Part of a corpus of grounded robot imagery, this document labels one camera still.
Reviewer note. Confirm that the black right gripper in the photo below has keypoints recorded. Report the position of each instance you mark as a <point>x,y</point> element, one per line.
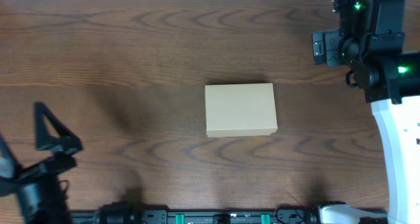
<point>327,48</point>

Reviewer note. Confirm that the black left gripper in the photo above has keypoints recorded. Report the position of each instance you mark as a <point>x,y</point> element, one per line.
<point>52,156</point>

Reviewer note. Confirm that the cardboard box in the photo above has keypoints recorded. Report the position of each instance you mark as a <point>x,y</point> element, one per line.
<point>237,110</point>

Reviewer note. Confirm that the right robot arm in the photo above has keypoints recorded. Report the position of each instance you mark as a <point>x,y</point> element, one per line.
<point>389,78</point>

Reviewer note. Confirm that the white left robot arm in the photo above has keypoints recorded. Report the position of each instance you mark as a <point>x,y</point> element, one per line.
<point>37,187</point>

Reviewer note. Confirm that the black mounting rail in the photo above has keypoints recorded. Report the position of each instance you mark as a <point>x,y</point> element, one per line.
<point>123,212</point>

